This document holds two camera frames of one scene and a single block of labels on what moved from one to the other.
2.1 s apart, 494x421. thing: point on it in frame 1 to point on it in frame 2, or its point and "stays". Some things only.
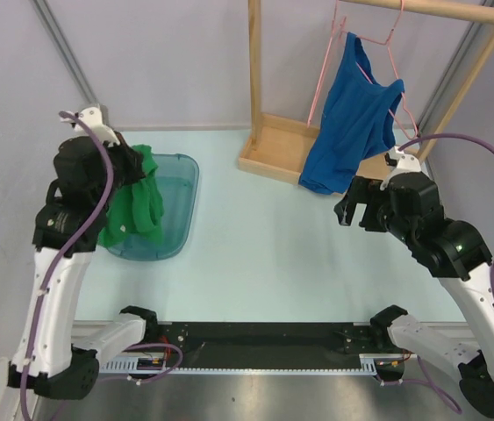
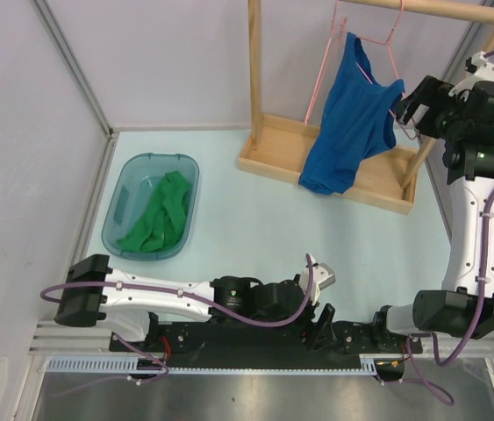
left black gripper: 132,155 to 321,327
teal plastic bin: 177,176 stays
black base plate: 268,346 stays
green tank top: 135,210 to 163,224
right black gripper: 362,190 to 433,93
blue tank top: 356,124 stays
